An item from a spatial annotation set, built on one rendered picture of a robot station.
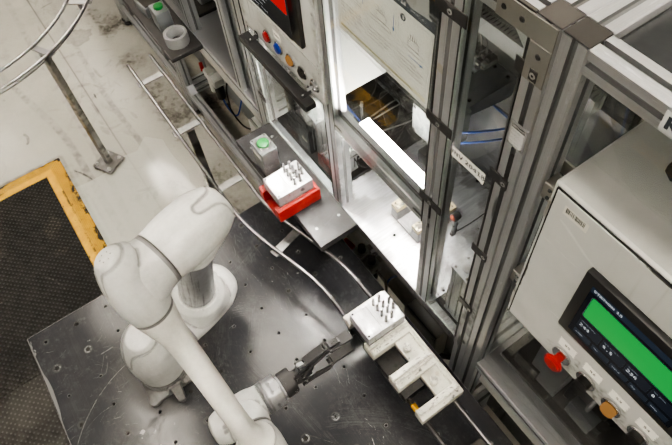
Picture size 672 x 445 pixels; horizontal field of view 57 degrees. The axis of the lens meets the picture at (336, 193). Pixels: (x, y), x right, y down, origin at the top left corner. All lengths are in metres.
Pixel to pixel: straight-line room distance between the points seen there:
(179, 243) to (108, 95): 2.64
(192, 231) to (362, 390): 0.87
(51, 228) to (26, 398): 0.85
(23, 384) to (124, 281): 1.82
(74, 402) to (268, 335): 0.63
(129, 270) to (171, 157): 2.18
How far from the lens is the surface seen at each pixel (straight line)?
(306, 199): 1.97
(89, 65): 4.15
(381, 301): 1.81
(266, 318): 2.09
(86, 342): 2.24
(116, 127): 3.71
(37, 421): 2.99
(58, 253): 3.32
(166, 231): 1.33
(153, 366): 1.89
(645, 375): 1.10
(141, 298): 1.33
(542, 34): 0.88
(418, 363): 1.79
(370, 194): 2.01
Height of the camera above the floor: 2.57
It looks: 55 degrees down
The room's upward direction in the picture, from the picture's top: 6 degrees counter-clockwise
